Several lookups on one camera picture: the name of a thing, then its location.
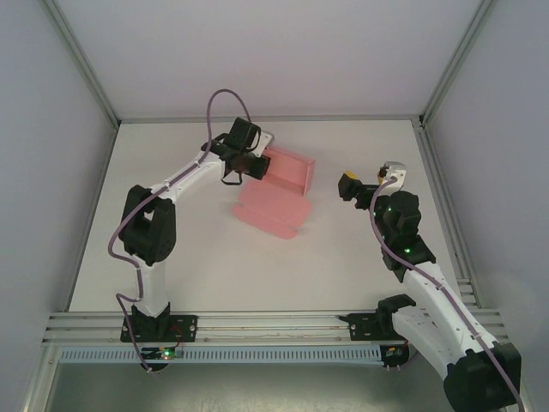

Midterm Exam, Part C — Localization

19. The pink paper box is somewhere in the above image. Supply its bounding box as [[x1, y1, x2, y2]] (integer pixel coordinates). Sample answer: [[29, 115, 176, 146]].
[[231, 146, 317, 241]]

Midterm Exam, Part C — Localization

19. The small circuit board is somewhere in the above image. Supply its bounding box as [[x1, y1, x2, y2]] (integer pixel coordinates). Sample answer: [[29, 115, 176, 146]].
[[383, 344, 407, 367], [142, 346, 185, 362]]

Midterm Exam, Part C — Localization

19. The aluminium frame crossbar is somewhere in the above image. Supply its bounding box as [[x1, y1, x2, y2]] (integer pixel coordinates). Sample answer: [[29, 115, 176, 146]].
[[114, 112, 425, 126]]

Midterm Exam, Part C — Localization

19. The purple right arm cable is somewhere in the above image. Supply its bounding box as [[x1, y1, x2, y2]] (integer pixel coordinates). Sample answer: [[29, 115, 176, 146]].
[[369, 178, 524, 412]]

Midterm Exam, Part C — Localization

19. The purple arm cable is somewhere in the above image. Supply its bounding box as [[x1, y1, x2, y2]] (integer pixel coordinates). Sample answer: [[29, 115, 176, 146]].
[[369, 178, 524, 412], [106, 88, 254, 374]]

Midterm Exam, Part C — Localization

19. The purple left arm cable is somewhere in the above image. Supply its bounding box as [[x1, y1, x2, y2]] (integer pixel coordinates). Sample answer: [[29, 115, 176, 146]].
[[106, 88, 254, 374]]

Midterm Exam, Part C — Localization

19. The aluminium side rail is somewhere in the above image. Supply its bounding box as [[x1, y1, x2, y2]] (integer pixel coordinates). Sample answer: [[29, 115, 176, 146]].
[[414, 124, 484, 309]]

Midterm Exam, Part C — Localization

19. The aluminium frame post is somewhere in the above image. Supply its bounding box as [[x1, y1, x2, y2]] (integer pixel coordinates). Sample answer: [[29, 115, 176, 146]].
[[42, 0, 122, 129], [415, 0, 498, 129]]

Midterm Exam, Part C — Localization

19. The aluminium mounting rail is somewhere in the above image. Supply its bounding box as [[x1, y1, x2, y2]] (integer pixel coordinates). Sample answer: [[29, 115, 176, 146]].
[[41, 306, 510, 347]]

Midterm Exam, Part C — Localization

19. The thin red wire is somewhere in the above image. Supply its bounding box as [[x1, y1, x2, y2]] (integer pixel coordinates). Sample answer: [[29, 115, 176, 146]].
[[170, 326, 190, 350]]

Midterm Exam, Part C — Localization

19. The white slotted cable duct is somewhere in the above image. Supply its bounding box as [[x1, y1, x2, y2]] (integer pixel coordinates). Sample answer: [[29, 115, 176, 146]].
[[57, 345, 383, 366]]

